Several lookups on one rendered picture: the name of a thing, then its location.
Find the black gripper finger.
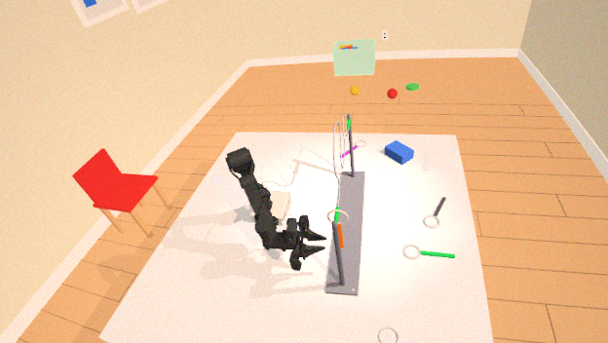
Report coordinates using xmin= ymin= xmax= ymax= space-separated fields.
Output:
xmin=305 ymin=225 xmax=327 ymax=241
xmin=301 ymin=242 xmax=325 ymax=260

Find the blue rectangular block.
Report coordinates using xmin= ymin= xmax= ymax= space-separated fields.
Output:
xmin=385 ymin=139 xmax=414 ymax=165

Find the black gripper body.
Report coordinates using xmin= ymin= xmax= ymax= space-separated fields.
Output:
xmin=277 ymin=215 xmax=310 ymax=271

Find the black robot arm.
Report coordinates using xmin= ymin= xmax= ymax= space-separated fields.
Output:
xmin=225 ymin=147 xmax=299 ymax=250

